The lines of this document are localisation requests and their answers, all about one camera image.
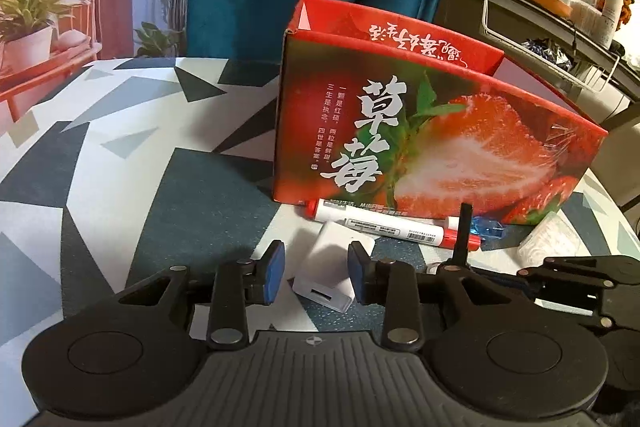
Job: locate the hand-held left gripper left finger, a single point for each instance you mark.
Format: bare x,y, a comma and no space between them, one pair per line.
274,272

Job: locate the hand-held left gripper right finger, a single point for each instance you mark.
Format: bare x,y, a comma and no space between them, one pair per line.
357,274

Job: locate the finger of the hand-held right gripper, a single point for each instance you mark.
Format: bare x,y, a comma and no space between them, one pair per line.
585,269
560,297

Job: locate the white charger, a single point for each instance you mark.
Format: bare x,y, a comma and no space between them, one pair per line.
327,272

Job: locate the red strawberry print cardboard box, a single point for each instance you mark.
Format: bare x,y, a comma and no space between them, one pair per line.
430,122

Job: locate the clear round plastic container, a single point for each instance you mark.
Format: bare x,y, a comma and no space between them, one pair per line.
542,237

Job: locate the red and white marker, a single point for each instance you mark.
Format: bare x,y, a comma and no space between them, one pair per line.
380,223

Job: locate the geometric patterned tablecloth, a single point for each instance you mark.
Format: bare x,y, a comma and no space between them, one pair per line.
125,187

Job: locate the snack packets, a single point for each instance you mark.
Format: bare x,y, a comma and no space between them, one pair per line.
547,52

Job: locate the white printed cup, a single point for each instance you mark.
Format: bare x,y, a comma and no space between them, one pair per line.
611,17

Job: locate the cotton swab box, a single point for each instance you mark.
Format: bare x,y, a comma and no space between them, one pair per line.
586,14

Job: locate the dark desk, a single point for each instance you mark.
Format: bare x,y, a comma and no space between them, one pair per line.
465,2

